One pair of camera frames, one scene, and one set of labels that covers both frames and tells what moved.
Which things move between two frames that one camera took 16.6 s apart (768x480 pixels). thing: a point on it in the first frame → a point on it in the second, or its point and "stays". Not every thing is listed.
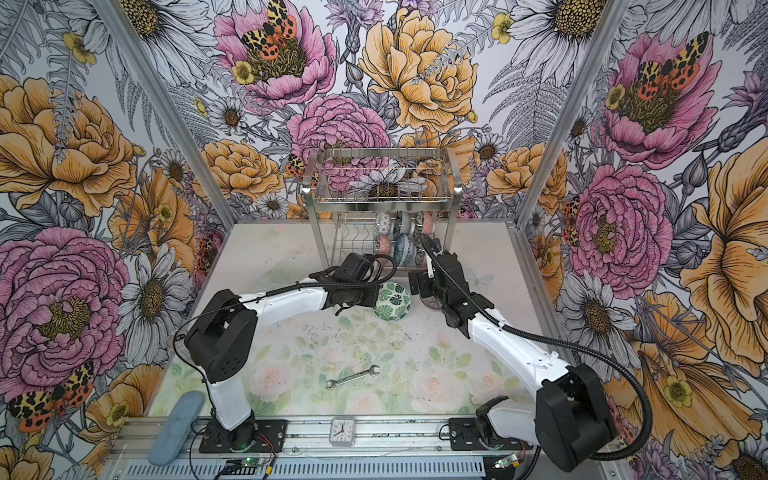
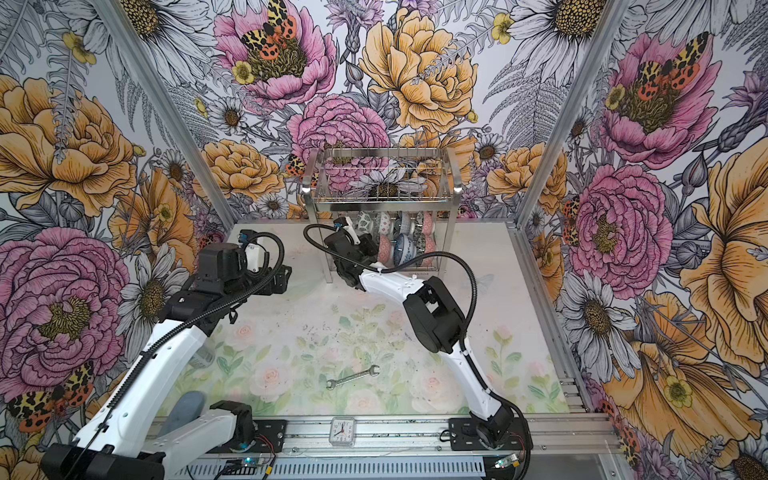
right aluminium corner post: (609, 25) stays
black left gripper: (372, 296) → (266, 274)
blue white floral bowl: (405, 250) stays
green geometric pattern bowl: (383, 222) stays
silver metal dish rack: (383, 205) stays
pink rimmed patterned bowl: (428, 223) stays
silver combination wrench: (332, 384) stays
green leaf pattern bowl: (393, 302) → (364, 222)
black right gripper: (424, 278) → (367, 241)
